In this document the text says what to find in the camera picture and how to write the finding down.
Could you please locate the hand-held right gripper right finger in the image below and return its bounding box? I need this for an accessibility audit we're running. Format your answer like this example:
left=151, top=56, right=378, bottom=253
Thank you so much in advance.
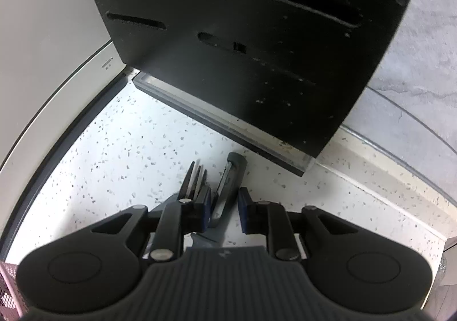
left=237, top=186, right=360, bottom=262

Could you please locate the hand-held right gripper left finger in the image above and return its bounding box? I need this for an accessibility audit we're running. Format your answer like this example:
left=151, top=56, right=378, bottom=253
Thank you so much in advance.
left=90, top=185, right=213, bottom=262

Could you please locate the fork with green handle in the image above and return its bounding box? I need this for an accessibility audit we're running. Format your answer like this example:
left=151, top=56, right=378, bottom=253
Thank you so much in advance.
left=179, top=160, right=210, bottom=201

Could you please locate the pink mesh utensil holder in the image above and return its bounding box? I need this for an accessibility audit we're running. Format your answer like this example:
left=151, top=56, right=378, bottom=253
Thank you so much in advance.
left=0, top=260, right=28, bottom=321

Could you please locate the black knife block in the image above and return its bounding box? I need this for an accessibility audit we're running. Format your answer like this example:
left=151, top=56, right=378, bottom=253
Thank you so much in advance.
left=76, top=0, right=428, bottom=177

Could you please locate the white countertop appliance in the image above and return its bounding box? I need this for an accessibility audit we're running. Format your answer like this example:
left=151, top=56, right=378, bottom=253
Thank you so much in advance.
left=0, top=0, right=140, bottom=261

